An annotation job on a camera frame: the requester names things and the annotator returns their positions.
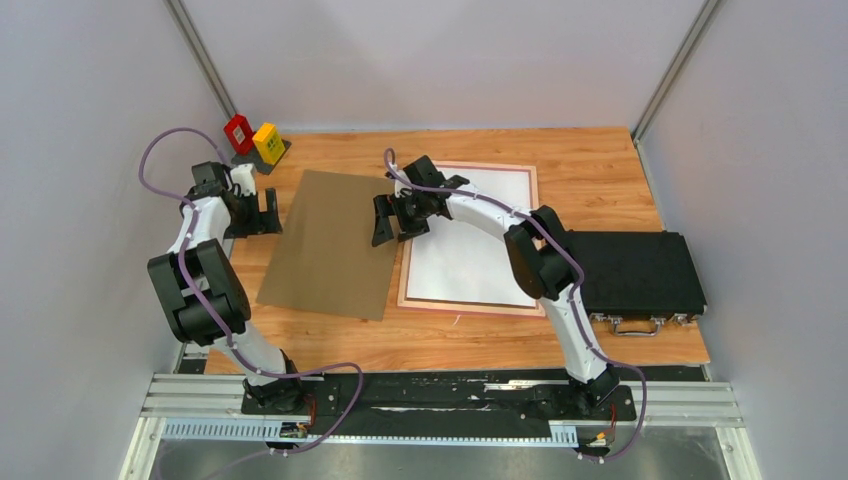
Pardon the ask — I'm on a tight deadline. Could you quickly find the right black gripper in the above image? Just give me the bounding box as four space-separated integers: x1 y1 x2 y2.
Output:
375 191 432 247

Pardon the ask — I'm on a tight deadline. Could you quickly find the grey backing board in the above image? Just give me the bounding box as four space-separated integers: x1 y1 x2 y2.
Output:
257 170 397 321

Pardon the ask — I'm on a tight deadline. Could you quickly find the Great Wall photo print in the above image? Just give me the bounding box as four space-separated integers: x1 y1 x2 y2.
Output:
405 166 539 310

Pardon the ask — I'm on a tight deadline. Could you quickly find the wooden picture frame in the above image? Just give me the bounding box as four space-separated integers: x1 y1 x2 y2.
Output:
396 160 549 319

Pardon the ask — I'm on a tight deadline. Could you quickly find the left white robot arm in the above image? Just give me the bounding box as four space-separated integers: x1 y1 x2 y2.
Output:
147 162 307 413

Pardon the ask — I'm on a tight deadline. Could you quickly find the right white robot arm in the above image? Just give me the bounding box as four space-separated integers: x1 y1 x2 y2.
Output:
371 148 619 418

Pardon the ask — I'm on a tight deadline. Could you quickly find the yellow small box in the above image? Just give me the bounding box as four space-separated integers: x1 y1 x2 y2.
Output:
252 122 287 166

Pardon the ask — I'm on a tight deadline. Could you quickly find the red small box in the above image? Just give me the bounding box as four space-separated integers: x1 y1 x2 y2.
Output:
223 113 254 155

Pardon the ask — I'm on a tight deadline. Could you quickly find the black poker chip case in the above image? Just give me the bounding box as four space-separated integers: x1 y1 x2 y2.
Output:
566 231 708 336

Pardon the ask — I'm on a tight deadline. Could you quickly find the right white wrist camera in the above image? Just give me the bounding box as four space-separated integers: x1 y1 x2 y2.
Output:
389 162 410 196

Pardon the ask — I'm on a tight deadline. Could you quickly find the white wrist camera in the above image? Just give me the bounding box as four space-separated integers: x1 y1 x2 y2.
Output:
389 162 410 196
229 163 257 197

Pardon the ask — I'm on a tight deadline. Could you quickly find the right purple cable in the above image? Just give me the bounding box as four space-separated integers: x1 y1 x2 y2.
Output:
382 147 648 463

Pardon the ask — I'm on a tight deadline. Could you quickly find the purple cable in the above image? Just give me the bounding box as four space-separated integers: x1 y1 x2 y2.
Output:
137 127 366 458
382 147 648 463

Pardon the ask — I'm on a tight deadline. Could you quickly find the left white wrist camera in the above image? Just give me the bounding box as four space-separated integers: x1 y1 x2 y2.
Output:
229 163 257 197

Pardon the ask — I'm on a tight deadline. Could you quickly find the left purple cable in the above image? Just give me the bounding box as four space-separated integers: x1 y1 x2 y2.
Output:
137 127 366 458

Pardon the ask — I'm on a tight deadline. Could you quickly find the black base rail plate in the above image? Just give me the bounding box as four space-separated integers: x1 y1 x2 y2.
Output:
241 367 637 442

